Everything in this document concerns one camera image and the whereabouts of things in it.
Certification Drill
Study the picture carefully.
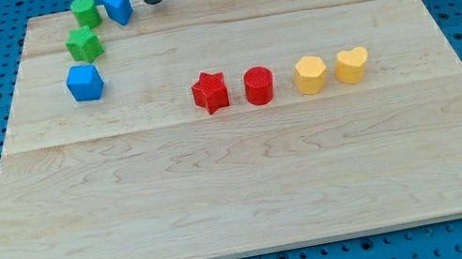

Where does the blue triangle block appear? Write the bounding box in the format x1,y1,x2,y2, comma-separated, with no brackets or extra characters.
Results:
102,0,133,25

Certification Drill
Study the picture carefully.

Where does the blue cube block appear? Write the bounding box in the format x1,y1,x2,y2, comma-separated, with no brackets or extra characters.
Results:
66,64,104,102

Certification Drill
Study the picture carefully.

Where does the green star block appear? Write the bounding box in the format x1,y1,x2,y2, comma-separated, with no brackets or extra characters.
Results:
66,26,105,63

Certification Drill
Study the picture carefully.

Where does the green cylinder block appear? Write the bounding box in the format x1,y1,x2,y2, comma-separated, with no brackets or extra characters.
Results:
70,0,102,29

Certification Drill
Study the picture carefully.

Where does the red cylinder block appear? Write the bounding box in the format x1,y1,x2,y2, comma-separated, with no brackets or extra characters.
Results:
243,66,274,106

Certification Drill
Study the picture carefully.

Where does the light wooden board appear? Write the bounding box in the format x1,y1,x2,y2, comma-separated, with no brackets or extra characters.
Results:
0,0,462,259

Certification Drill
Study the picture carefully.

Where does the yellow hexagon block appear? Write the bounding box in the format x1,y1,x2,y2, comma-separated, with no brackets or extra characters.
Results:
294,55,327,95

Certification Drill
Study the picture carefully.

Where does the yellow heart block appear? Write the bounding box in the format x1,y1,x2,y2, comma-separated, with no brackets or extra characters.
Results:
334,47,369,84

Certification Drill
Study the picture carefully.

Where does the red star block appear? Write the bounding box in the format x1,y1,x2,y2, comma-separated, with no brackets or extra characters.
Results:
192,72,230,115

